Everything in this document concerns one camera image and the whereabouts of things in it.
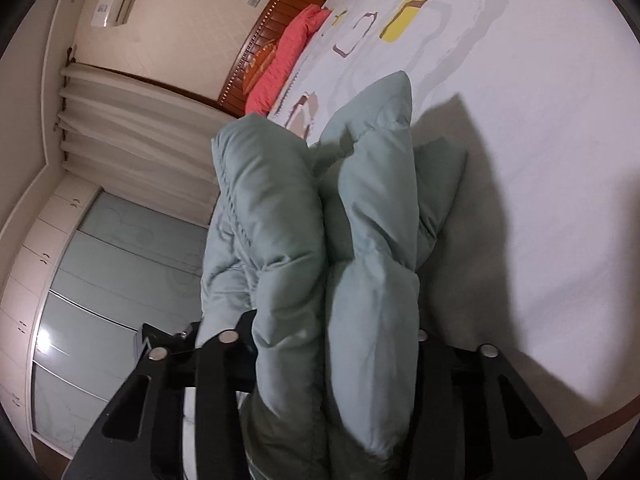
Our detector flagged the orange patterned cushion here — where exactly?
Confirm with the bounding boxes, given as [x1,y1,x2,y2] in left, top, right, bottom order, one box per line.
[246,41,281,92]

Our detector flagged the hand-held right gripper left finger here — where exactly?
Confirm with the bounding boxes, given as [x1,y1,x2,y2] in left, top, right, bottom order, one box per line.
[65,310,259,480]

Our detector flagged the red pillow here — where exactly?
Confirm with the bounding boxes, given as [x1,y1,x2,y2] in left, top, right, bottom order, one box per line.
[244,3,332,116]

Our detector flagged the wooden headboard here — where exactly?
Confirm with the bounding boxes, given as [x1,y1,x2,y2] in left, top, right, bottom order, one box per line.
[216,0,353,117]

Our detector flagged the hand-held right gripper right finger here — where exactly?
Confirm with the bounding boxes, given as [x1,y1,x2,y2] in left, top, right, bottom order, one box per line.
[407,330,587,480]

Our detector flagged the pale green quilted jacket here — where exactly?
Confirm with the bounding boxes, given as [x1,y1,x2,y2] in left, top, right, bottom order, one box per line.
[199,70,469,480]

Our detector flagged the bed with patterned sheet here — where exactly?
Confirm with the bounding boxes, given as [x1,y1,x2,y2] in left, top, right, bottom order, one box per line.
[267,0,640,461]

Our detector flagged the cream curtain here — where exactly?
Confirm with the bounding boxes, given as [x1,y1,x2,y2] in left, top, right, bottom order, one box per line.
[56,61,237,197]

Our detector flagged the wardrobe with frosted glass doors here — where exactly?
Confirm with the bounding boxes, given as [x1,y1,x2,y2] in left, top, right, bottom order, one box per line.
[0,179,222,461]

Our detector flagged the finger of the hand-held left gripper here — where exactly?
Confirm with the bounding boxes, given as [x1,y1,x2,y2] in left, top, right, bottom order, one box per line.
[134,321,202,361]

